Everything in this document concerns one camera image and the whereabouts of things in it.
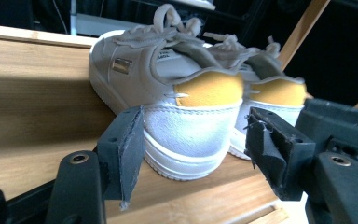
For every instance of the white grey sneaker yellow heel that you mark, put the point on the white grey sneaker yellow heel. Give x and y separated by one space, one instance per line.
279 93
192 137

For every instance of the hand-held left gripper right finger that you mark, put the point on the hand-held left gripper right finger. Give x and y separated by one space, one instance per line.
279 155

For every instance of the wooden three-tier shoe rack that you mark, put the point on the wooden three-tier shoe rack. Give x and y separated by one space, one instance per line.
28 109

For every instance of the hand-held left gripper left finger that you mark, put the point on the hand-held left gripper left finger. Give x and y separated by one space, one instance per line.
122 149

